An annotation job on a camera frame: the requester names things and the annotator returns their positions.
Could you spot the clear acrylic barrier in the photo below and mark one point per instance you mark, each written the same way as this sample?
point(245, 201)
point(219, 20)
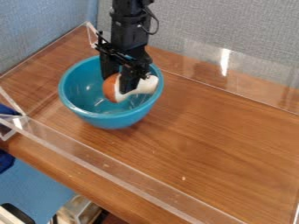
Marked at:
point(263, 81)
point(148, 162)

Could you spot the clear acrylic back barrier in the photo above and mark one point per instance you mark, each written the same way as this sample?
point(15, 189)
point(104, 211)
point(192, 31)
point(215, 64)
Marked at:
point(263, 81)

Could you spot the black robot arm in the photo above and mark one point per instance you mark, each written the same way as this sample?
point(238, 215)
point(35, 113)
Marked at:
point(130, 8)

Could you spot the brown and white toy mushroom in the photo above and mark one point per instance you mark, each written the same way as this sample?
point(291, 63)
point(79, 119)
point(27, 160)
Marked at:
point(111, 87)

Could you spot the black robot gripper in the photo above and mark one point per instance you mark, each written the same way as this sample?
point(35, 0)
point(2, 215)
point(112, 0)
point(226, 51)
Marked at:
point(124, 51)

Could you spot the clear acrylic corner bracket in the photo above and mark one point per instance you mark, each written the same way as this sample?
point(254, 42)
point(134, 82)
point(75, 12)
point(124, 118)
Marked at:
point(95, 37)

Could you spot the clear plastic container below table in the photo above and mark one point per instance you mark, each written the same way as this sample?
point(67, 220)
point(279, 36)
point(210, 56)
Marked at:
point(78, 211)

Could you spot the black and white object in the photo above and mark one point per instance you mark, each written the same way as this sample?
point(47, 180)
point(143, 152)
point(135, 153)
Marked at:
point(11, 215)

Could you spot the clear acrylic front barrier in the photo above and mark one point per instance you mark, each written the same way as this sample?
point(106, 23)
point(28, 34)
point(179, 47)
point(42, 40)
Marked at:
point(148, 162)

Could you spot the blue cloth object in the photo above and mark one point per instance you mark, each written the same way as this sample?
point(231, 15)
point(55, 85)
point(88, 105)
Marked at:
point(7, 159)

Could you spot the blue plastic bowl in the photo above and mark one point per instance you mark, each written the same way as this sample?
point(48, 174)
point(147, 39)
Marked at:
point(80, 92)

